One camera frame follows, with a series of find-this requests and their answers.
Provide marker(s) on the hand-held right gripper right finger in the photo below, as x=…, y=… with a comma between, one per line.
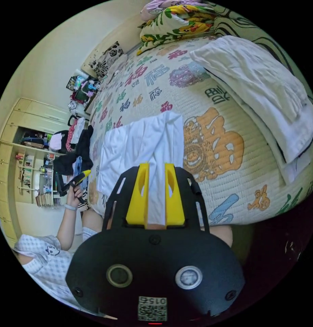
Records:
x=174, y=204

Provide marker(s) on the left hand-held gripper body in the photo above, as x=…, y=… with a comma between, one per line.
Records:
x=61, y=185

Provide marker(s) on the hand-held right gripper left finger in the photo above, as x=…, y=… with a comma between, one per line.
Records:
x=135, y=201

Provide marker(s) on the white t-shirt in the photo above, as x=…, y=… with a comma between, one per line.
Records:
x=125, y=150

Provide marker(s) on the person's left forearm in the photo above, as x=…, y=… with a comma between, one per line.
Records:
x=66, y=227

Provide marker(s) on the person's left hand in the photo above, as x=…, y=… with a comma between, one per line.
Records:
x=74, y=198

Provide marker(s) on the pile of dark clothes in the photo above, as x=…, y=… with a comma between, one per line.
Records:
x=77, y=150

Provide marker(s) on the cream cupboard with shelves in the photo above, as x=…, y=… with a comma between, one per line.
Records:
x=21, y=163

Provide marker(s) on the bed with printed quilt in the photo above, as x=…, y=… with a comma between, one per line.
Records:
x=222, y=163

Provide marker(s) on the cluttered bedside table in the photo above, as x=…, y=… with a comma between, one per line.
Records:
x=83, y=89

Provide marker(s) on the black white floral pillow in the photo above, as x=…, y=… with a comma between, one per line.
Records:
x=105, y=58

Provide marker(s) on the pile of white clothes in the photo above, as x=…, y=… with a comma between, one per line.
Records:
x=263, y=84

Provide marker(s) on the yellow green floral pillow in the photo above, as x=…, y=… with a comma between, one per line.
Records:
x=176, y=23

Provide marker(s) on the pink printed pillow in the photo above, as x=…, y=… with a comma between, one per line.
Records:
x=153, y=6

